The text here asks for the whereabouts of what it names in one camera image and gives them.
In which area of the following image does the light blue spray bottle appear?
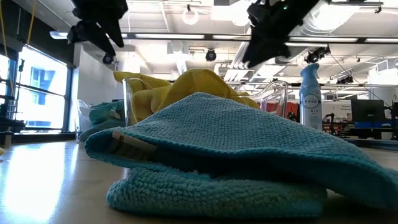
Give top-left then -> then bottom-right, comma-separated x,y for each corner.
298,63 -> 323,131

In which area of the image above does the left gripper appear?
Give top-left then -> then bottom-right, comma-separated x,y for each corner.
67,0 -> 129,57

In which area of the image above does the large window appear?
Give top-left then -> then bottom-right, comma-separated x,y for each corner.
0,46 -> 72,131

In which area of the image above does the black computer monitor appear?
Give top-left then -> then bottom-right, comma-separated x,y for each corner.
350,98 -> 386,123

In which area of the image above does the teal cloth behind bin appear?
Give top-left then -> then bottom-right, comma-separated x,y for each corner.
74,99 -> 127,142

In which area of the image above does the blue microfiber towel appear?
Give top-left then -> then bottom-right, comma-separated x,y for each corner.
79,119 -> 127,142
84,91 -> 398,218
88,101 -> 127,127

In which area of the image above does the long ceiling light strip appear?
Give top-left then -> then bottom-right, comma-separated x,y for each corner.
49,30 -> 398,44

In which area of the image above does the silver ceiling air duct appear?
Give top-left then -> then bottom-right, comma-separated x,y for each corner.
287,0 -> 361,66

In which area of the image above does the black equipment rack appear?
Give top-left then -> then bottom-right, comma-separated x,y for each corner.
0,93 -> 26,147

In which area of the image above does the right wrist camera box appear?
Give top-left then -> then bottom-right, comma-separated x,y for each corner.
246,1 -> 269,26

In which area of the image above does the yellow cable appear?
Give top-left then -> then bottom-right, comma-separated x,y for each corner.
26,0 -> 39,47

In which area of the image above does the clear plastic basket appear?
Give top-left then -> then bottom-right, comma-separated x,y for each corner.
123,77 -> 290,127

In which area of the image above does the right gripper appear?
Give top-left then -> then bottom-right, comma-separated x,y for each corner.
241,0 -> 321,68

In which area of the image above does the red fabric divider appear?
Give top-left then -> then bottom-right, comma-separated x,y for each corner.
259,101 -> 300,121

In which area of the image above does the black track light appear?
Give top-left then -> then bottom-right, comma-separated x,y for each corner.
304,46 -> 331,65
336,75 -> 354,85

